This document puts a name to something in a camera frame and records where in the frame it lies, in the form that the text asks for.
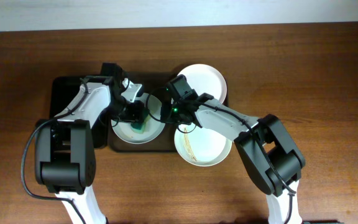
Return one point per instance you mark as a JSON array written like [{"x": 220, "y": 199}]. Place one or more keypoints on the white plate front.
[{"x": 200, "y": 146}]

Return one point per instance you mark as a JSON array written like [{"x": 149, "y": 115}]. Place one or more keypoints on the brown plastic tray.
[{"x": 153, "y": 83}]

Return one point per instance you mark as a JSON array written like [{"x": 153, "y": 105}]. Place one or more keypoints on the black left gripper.
[{"x": 137, "y": 111}]

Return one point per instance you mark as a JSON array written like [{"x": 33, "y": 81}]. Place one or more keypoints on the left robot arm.
[{"x": 65, "y": 160}]

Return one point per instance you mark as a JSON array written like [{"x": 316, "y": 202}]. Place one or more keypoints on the white plate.
[
  {"x": 150, "y": 128},
  {"x": 206, "y": 79},
  {"x": 200, "y": 146}
]

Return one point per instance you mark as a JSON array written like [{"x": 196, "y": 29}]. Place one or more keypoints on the black plastic tray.
[{"x": 64, "y": 89}]

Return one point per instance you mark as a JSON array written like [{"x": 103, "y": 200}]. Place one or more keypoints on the green yellow sponge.
[{"x": 139, "y": 126}]

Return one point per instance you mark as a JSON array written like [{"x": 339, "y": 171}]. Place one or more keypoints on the white plate back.
[{"x": 206, "y": 79}]

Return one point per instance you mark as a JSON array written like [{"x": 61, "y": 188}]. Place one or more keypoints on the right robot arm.
[{"x": 270, "y": 156}]

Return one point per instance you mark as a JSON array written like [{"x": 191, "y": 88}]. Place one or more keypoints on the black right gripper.
[{"x": 165, "y": 116}]

